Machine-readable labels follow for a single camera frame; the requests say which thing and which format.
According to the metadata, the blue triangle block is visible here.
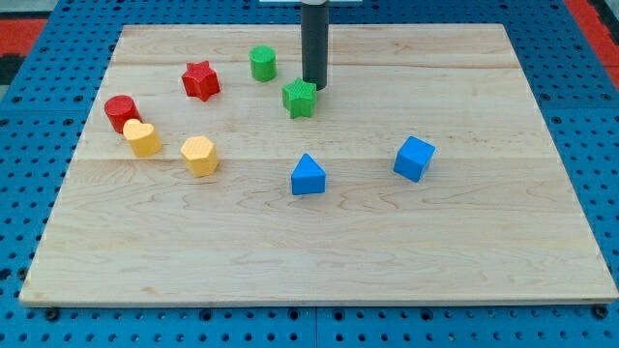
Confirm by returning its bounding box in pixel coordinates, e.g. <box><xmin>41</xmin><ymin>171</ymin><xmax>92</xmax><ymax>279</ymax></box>
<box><xmin>291</xmin><ymin>154</ymin><xmax>326</xmax><ymax>195</ymax></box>

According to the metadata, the yellow hexagon block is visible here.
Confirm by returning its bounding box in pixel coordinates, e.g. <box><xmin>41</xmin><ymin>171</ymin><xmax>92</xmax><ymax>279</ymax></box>
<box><xmin>181</xmin><ymin>135</ymin><xmax>219</xmax><ymax>177</ymax></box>

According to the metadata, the red cylinder block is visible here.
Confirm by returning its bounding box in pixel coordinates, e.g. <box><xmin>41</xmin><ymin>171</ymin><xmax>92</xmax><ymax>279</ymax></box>
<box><xmin>103</xmin><ymin>95</ymin><xmax>141</xmax><ymax>133</ymax></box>

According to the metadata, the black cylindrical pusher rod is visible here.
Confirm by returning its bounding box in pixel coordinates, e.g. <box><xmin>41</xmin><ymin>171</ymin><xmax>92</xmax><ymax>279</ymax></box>
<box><xmin>301</xmin><ymin>0</ymin><xmax>330</xmax><ymax>90</ymax></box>

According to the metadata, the light wooden board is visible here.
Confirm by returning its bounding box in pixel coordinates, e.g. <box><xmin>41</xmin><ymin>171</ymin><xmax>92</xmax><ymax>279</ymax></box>
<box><xmin>19</xmin><ymin>24</ymin><xmax>618</xmax><ymax>307</ymax></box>

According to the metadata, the red star block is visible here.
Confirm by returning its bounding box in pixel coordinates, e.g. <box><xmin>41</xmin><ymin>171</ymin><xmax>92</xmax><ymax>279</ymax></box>
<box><xmin>182</xmin><ymin>60</ymin><xmax>221</xmax><ymax>102</ymax></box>

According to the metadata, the blue cube block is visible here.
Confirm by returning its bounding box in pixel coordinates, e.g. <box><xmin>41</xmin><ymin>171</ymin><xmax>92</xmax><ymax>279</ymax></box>
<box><xmin>393</xmin><ymin>136</ymin><xmax>435</xmax><ymax>183</ymax></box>

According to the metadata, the green cylinder block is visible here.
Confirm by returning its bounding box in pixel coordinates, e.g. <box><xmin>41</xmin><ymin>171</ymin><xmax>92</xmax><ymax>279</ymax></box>
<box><xmin>249</xmin><ymin>45</ymin><xmax>277</xmax><ymax>82</ymax></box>

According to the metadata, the yellow heart block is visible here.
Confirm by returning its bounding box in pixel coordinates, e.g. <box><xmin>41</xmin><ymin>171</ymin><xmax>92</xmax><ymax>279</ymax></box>
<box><xmin>123</xmin><ymin>119</ymin><xmax>162</xmax><ymax>158</ymax></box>

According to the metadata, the green star block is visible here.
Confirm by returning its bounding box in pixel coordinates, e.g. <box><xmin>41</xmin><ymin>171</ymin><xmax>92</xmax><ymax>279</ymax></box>
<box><xmin>281</xmin><ymin>78</ymin><xmax>316</xmax><ymax>119</ymax></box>

